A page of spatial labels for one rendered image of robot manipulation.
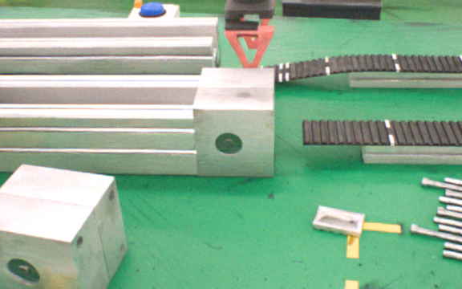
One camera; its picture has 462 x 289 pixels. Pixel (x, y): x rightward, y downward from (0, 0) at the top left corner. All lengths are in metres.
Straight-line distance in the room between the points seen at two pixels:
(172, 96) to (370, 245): 0.30
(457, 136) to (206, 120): 0.30
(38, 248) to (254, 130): 0.27
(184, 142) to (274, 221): 0.14
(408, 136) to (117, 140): 0.34
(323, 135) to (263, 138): 0.08
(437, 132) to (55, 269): 0.46
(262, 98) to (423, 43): 0.45
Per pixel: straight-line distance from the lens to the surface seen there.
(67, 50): 0.88
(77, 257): 0.53
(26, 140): 0.74
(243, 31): 0.81
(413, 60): 0.92
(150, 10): 1.00
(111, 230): 0.58
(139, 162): 0.72
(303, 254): 0.61
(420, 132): 0.75
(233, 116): 0.66
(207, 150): 0.69
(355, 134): 0.73
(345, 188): 0.70
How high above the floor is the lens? 1.21
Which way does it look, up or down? 31 degrees down
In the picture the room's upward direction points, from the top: 2 degrees counter-clockwise
